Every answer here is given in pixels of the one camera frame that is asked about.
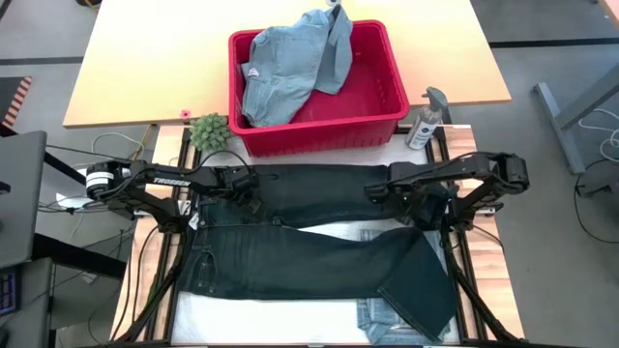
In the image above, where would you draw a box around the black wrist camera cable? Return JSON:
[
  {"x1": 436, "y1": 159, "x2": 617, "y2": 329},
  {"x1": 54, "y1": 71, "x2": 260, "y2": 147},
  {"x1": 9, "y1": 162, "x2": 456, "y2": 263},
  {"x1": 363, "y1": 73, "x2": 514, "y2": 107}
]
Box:
[{"x1": 192, "y1": 149, "x2": 256, "y2": 176}]

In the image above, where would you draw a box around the dark grey monitor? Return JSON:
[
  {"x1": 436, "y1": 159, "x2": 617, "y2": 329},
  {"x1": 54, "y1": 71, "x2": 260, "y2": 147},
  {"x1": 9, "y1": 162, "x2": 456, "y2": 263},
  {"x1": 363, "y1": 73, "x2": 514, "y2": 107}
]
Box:
[{"x1": 0, "y1": 130, "x2": 48, "y2": 270}]

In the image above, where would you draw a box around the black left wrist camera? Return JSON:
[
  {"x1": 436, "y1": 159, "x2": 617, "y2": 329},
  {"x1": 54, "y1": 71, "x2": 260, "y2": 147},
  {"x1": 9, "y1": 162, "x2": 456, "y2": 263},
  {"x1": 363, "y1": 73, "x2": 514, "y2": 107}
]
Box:
[{"x1": 226, "y1": 166, "x2": 260, "y2": 189}]

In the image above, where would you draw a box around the light blue denim garment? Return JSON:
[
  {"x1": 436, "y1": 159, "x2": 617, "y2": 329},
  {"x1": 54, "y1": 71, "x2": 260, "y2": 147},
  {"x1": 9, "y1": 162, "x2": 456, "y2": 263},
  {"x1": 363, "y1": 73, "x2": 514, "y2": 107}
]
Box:
[{"x1": 240, "y1": 4, "x2": 354, "y2": 130}]

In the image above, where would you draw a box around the white round base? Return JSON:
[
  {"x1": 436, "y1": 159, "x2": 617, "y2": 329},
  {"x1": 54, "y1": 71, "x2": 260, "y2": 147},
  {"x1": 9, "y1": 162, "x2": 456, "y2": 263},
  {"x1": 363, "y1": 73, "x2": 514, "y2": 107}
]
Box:
[{"x1": 54, "y1": 166, "x2": 105, "y2": 211}]

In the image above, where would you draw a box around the black aluminium table frame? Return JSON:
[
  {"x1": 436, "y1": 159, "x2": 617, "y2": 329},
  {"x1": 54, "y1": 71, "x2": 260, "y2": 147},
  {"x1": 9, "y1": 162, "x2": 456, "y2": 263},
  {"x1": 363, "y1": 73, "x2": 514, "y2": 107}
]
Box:
[{"x1": 108, "y1": 125, "x2": 526, "y2": 348}]

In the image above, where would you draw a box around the black keyboard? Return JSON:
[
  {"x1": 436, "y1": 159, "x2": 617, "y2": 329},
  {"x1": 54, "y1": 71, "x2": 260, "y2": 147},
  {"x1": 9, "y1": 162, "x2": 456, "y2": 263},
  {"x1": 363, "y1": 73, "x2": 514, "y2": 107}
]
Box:
[{"x1": 0, "y1": 269, "x2": 21, "y2": 318}]

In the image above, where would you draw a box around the dark navy garment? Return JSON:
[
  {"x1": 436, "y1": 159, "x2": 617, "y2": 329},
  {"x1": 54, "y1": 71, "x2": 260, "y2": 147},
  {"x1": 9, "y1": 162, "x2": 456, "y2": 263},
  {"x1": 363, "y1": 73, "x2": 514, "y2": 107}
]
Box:
[{"x1": 176, "y1": 162, "x2": 459, "y2": 343}]

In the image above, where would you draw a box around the white padded table mat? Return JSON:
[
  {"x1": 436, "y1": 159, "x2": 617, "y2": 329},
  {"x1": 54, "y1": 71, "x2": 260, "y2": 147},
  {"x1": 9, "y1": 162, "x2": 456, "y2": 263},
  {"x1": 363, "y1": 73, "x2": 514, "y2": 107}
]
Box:
[{"x1": 171, "y1": 132, "x2": 460, "y2": 345}]

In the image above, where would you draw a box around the yellow cord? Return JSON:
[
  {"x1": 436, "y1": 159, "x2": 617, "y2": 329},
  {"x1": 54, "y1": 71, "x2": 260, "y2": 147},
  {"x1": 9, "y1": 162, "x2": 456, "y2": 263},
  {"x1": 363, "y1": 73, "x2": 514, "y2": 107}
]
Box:
[{"x1": 129, "y1": 124, "x2": 155, "y2": 168}]

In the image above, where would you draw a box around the clear spray bottle grey trigger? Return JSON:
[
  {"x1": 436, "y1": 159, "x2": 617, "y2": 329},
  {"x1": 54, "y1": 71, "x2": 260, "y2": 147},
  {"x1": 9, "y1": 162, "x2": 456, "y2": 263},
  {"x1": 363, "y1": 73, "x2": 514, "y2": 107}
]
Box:
[{"x1": 404, "y1": 86, "x2": 450, "y2": 151}]

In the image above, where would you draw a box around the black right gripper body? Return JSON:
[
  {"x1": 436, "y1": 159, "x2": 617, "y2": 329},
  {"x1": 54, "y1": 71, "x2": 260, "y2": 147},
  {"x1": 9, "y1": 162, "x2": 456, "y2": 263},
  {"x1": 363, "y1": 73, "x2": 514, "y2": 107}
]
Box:
[{"x1": 386, "y1": 174, "x2": 451, "y2": 229}]

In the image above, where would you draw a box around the grey desk leg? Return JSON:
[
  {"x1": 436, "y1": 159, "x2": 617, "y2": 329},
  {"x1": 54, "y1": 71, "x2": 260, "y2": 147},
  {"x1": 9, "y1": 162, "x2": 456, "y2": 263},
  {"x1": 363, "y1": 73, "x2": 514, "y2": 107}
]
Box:
[{"x1": 530, "y1": 62, "x2": 619, "y2": 175}]

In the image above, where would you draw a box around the red plastic laundry bin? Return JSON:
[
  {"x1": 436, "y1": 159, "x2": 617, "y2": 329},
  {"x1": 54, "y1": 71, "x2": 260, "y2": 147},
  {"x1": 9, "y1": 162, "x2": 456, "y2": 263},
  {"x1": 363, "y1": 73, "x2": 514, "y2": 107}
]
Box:
[{"x1": 226, "y1": 19, "x2": 412, "y2": 159}]

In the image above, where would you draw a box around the light wooden desk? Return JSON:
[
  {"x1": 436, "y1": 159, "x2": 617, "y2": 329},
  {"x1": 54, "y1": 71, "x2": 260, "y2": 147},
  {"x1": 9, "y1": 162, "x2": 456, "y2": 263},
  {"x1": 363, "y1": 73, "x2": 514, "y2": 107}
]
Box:
[{"x1": 62, "y1": 0, "x2": 513, "y2": 130}]

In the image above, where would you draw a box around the white floor cable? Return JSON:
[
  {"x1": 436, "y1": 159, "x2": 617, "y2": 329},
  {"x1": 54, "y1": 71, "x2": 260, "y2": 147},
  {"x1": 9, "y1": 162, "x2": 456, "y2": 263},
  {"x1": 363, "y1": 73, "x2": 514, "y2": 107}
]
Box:
[{"x1": 576, "y1": 106, "x2": 619, "y2": 163}]

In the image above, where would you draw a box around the black monitor pole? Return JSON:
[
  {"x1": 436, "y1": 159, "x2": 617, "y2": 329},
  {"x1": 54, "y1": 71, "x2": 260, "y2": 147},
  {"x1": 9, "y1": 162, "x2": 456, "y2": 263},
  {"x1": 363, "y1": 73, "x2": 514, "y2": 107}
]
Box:
[{"x1": 41, "y1": 152, "x2": 88, "y2": 188}]

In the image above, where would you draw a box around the blue white striped shirt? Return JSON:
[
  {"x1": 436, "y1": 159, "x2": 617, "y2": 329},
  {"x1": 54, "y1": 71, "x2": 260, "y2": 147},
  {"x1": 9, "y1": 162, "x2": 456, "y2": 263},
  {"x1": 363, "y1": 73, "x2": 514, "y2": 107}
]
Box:
[{"x1": 356, "y1": 226, "x2": 454, "y2": 347}]

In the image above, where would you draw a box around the black chair base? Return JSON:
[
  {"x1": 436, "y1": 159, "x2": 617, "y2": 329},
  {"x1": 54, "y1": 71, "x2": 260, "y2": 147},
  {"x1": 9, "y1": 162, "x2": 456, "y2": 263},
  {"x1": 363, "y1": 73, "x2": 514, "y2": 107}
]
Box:
[{"x1": 574, "y1": 159, "x2": 619, "y2": 199}]

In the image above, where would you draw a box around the small potted green plant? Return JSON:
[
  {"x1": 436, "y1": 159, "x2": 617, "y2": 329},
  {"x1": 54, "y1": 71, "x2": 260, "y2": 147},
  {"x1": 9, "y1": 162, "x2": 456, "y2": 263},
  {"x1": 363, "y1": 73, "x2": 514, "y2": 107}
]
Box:
[{"x1": 188, "y1": 112, "x2": 231, "y2": 155}]

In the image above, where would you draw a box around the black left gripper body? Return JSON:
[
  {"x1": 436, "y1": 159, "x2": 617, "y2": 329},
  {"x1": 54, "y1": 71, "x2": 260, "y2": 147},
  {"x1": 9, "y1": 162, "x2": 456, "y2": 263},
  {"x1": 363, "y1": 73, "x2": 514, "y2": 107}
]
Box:
[{"x1": 212, "y1": 164, "x2": 265, "y2": 202}]

